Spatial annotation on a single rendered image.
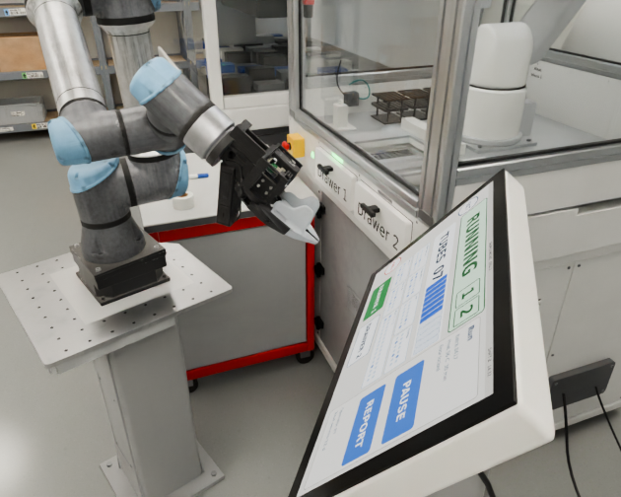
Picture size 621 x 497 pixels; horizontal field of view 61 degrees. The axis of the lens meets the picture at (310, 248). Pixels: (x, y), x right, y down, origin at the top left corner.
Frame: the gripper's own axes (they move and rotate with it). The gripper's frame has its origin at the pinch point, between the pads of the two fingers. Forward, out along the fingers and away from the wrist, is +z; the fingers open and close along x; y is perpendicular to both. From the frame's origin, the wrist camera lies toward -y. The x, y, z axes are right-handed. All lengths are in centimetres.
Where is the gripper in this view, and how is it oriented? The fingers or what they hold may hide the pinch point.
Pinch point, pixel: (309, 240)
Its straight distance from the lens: 84.1
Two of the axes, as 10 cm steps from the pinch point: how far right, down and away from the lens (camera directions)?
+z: 7.3, 6.7, 1.2
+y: 6.2, -5.8, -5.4
